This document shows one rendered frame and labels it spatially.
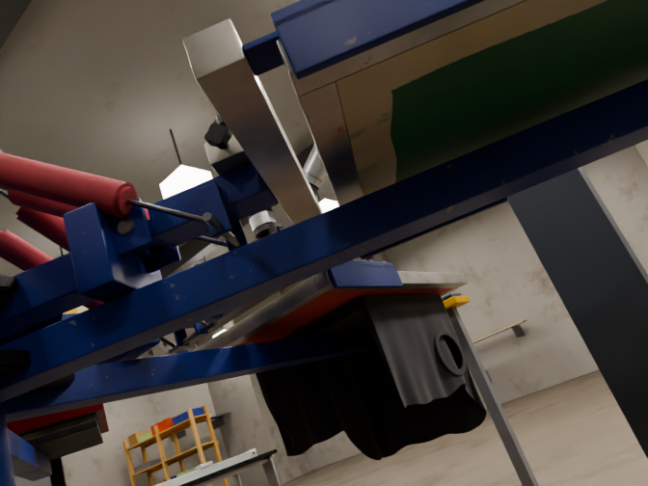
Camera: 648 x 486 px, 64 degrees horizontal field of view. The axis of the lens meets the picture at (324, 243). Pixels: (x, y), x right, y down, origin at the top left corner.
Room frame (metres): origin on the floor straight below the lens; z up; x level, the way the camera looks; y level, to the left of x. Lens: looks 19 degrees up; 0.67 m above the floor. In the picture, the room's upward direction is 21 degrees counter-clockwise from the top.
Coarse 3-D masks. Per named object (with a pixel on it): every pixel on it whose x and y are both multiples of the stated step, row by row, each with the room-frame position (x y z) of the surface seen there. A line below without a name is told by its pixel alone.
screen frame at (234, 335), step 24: (312, 288) 1.12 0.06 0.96; (336, 288) 1.15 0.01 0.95; (360, 288) 1.24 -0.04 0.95; (384, 288) 1.34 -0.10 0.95; (408, 288) 1.46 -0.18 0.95; (456, 288) 1.78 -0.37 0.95; (264, 312) 1.21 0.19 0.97; (288, 312) 1.20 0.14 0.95; (216, 336) 1.31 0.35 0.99; (240, 336) 1.26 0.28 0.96
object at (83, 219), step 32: (96, 224) 0.60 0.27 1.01; (64, 256) 0.65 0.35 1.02; (96, 256) 0.60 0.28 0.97; (128, 256) 0.66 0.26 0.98; (160, 256) 0.72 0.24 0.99; (32, 288) 0.65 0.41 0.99; (64, 288) 0.65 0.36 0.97; (96, 288) 0.60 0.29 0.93; (128, 288) 0.64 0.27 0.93; (0, 320) 0.66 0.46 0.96; (32, 320) 0.69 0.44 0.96; (128, 352) 0.94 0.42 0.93
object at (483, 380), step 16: (448, 304) 1.92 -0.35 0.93; (464, 304) 2.02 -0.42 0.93; (464, 336) 1.97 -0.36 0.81; (464, 352) 1.98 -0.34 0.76; (480, 368) 1.97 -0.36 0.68; (480, 384) 1.98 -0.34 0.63; (496, 400) 1.97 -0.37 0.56; (496, 416) 1.98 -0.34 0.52; (512, 432) 1.99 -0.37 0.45; (512, 448) 1.97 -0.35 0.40; (528, 464) 2.00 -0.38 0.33; (528, 480) 1.97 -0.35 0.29
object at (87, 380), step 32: (192, 352) 1.07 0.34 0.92; (224, 352) 1.14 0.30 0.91; (256, 352) 1.23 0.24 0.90; (288, 352) 1.32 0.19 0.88; (320, 352) 1.42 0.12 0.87; (352, 352) 1.60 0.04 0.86; (96, 384) 0.89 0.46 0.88; (128, 384) 0.94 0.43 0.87; (160, 384) 0.99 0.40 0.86; (192, 384) 1.10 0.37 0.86; (32, 416) 0.83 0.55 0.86
